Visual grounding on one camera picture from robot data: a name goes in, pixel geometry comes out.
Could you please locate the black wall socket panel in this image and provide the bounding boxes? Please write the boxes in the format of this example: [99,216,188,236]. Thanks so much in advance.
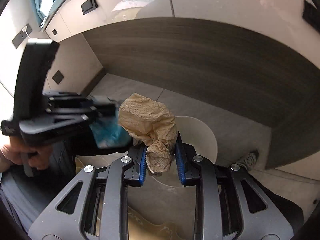
[12,23,33,48]

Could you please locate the right grey sneaker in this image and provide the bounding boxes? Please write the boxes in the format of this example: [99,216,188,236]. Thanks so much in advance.
[236,150,259,171]

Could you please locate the beige paper towel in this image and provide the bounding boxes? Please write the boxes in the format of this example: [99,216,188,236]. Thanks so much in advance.
[118,93,178,173]

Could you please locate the grey bed frame with drawers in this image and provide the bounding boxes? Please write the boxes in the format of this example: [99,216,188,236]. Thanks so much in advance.
[42,0,319,178]

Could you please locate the blue plastic wrapper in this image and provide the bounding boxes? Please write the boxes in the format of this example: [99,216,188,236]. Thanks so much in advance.
[89,115,132,149]

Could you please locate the white round trash bin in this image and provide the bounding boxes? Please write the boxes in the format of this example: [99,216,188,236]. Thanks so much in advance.
[152,116,217,187]

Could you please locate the person's left hand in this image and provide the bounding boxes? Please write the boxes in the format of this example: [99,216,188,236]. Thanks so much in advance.
[1,135,53,172]

